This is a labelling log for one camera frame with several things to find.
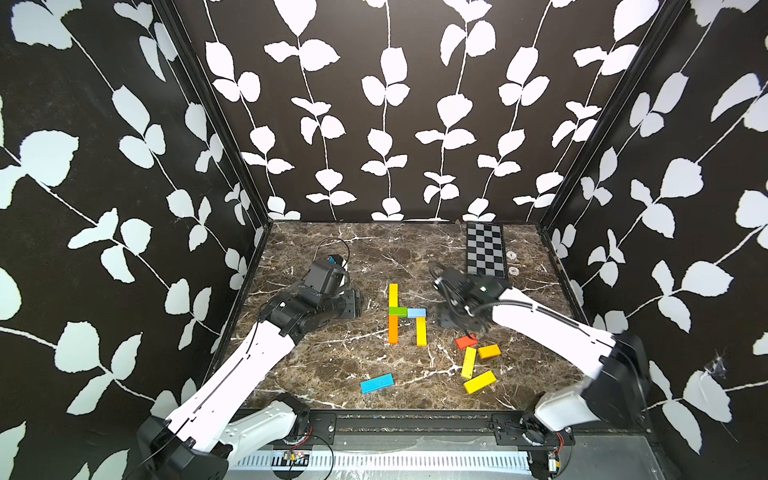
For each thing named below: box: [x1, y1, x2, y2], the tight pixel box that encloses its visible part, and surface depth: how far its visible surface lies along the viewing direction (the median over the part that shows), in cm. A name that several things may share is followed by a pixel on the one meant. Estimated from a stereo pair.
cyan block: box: [360, 373, 395, 394], surface depth 82 cm
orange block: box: [388, 315, 399, 345], surface depth 92 cm
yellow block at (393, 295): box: [389, 283, 399, 308], surface depth 100 cm
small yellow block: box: [478, 344, 501, 359], surface depth 89 cm
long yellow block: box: [416, 317, 427, 347], surface depth 92 cm
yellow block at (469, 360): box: [461, 346, 477, 379], surface depth 86 cm
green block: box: [388, 306, 409, 318], surface depth 97 cm
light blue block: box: [407, 308, 427, 318], surface depth 95 cm
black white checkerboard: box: [466, 222, 507, 279], surface depth 112 cm
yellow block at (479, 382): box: [463, 370, 497, 395], surface depth 83 cm
